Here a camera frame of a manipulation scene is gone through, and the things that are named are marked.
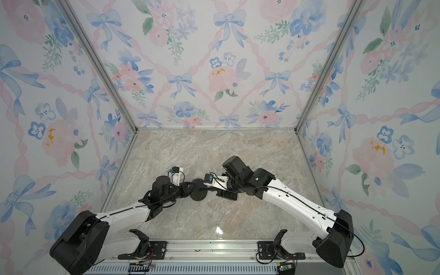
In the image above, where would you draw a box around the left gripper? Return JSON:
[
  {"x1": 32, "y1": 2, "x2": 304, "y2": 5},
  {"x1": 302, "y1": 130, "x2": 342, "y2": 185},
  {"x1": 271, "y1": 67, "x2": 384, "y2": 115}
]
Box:
[{"x1": 162, "y1": 181, "x2": 198, "y2": 205}]

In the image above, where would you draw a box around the black round stand base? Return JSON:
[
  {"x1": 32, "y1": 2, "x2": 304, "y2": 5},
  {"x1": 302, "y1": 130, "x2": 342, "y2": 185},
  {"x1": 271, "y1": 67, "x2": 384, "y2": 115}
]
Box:
[{"x1": 190, "y1": 179, "x2": 208, "y2": 202}]

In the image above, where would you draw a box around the black microphone stand pole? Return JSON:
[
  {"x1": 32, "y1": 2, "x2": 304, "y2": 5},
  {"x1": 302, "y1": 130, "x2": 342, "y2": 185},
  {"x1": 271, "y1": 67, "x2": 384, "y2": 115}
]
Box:
[{"x1": 199, "y1": 184, "x2": 225, "y2": 191}]

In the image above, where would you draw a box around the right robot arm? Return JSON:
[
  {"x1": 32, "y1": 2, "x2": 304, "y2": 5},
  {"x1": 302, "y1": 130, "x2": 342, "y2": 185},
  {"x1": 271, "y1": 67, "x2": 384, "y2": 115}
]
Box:
[{"x1": 205, "y1": 156, "x2": 357, "y2": 268}]

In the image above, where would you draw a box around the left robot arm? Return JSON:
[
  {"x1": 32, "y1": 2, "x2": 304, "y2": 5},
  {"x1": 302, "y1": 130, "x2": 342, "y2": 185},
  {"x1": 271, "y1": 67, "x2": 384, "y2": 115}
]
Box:
[{"x1": 49, "y1": 176, "x2": 195, "y2": 275}]

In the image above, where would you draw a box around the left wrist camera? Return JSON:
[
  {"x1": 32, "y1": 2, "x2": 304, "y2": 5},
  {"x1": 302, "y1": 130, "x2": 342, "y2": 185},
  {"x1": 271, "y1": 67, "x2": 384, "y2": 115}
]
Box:
[{"x1": 168, "y1": 166, "x2": 185, "y2": 186}]

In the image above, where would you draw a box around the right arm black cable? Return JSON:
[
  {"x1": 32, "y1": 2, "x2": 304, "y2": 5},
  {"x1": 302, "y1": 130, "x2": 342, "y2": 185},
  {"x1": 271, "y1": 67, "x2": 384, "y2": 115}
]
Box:
[{"x1": 209, "y1": 171, "x2": 366, "y2": 259}]

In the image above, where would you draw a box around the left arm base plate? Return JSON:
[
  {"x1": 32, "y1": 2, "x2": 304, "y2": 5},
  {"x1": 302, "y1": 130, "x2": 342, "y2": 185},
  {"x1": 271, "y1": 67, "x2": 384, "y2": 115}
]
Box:
[{"x1": 118, "y1": 241, "x2": 168, "y2": 260}]

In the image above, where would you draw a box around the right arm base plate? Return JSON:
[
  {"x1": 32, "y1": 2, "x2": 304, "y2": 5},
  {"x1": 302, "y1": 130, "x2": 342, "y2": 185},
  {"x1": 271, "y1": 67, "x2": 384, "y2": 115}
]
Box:
[{"x1": 256, "y1": 241, "x2": 306, "y2": 262}]

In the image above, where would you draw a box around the aluminium mounting rail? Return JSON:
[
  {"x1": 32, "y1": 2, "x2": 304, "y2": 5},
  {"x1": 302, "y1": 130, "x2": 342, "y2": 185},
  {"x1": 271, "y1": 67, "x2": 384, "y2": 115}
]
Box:
[{"x1": 85, "y1": 239, "x2": 360, "y2": 275}]

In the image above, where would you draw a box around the left aluminium corner post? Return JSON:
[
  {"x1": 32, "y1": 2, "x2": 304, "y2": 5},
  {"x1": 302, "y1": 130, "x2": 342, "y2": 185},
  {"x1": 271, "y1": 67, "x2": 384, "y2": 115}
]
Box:
[{"x1": 55, "y1": 1, "x2": 138, "y2": 133}]

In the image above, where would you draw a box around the aluminium corner post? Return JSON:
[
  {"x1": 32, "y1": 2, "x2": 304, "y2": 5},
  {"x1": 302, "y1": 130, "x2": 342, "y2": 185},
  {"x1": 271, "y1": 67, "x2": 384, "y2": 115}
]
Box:
[
  {"x1": 294, "y1": 0, "x2": 364, "y2": 135},
  {"x1": 55, "y1": 1, "x2": 138, "y2": 133}
]

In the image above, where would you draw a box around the right aluminium corner post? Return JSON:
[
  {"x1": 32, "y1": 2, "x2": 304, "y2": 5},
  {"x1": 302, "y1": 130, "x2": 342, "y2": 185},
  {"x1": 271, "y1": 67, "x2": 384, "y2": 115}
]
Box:
[{"x1": 294, "y1": 0, "x2": 364, "y2": 135}]

